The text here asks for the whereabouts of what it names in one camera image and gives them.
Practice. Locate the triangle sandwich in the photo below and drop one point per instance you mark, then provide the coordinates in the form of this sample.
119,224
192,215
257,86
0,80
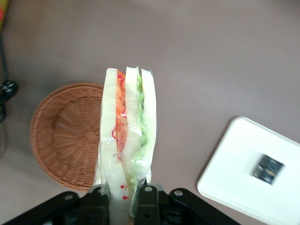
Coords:
131,105

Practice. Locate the small black card box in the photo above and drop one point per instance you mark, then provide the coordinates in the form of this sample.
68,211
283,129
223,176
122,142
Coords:
269,170

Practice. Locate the round brown wicker basket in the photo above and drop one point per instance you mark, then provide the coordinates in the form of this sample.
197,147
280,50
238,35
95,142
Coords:
68,131

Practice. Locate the cream plastic tray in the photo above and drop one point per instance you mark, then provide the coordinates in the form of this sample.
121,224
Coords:
234,168

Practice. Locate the yellow emergency stop control box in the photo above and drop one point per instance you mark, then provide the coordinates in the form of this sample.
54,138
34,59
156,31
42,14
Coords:
3,14

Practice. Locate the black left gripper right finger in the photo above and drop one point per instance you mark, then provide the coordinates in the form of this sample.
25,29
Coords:
147,204

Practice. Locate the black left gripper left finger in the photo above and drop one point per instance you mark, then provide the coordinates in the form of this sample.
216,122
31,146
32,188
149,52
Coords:
96,206

